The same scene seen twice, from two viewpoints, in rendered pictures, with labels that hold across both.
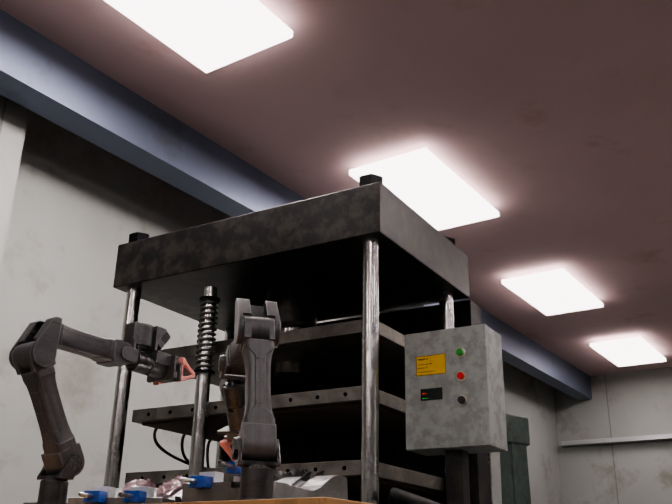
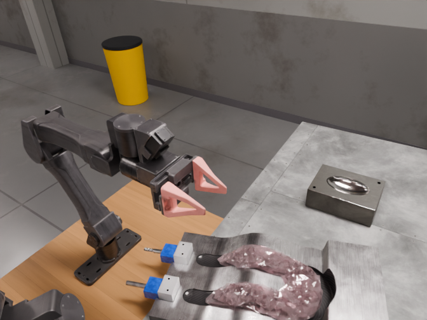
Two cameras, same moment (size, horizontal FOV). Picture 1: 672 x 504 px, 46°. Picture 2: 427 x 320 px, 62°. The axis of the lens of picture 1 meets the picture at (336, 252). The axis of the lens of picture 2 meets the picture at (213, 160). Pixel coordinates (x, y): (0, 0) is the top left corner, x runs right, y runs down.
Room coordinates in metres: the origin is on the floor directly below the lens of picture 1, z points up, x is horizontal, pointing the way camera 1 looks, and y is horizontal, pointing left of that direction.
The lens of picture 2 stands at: (2.25, -0.04, 1.60)
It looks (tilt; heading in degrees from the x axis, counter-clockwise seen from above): 35 degrees down; 93
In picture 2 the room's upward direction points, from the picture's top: 4 degrees counter-clockwise
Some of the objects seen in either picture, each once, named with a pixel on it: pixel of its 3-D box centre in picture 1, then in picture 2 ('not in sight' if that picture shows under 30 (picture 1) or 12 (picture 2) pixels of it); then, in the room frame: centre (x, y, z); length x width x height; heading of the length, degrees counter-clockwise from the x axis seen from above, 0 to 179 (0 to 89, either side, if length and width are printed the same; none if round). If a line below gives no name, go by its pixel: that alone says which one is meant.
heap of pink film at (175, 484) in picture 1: (161, 489); (265, 278); (2.33, 0.48, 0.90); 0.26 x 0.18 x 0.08; 166
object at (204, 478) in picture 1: (198, 481); not in sight; (2.03, 0.32, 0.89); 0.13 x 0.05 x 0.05; 148
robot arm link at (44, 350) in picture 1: (76, 354); (76, 148); (1.92, 0.63, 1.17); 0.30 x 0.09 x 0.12; 146
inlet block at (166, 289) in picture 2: (132, 496); (151, 287); (2.06, 0.49, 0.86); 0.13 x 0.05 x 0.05; 166
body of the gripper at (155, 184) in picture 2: (156, 367); (163, 176); (2.14, 0.48, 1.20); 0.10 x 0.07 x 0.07; 56
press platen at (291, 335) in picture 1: (297, 361); not in sight; (3.34, 0.15, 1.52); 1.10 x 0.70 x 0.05; 59
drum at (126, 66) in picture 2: not in sight; (128, 71); (1.30, 3.37, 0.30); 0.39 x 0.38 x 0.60; 144
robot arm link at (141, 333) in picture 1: (130, 344); (124, 142); (2.06, 0.54, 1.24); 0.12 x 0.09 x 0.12; 146
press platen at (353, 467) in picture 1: (291, 483); not in sight; (3.33, 0.16, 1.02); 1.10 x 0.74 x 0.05; 59
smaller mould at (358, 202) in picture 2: not in sight; (344, 193); (2.63, 0.83, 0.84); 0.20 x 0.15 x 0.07; 149
